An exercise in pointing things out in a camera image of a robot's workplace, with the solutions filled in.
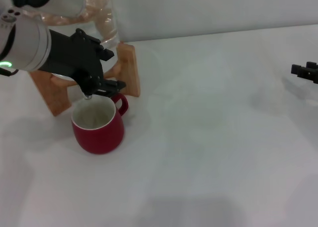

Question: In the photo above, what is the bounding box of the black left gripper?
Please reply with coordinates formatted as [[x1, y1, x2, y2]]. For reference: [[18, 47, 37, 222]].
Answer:
[[39, 28, 127, 97]]

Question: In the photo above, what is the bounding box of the red cup with white inside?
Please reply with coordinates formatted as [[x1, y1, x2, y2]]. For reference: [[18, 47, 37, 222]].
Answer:
[[71, 92, 129, 155]]

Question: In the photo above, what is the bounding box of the wooden dispenser stand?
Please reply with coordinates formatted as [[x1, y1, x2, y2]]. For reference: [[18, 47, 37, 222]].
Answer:
[[29, 42, 141, 117]]

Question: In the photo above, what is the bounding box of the clear glass water dispenser jar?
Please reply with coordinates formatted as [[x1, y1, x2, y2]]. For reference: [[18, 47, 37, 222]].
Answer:
[[39, 0, 121, 83]]

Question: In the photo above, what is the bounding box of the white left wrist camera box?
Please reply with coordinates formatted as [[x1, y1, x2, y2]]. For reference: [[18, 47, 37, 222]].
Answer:
[[0, 0, 88, 18]]

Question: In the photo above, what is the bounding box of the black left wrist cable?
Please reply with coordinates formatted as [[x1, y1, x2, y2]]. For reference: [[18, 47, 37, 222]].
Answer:
[[0, 67, 19, 77]]

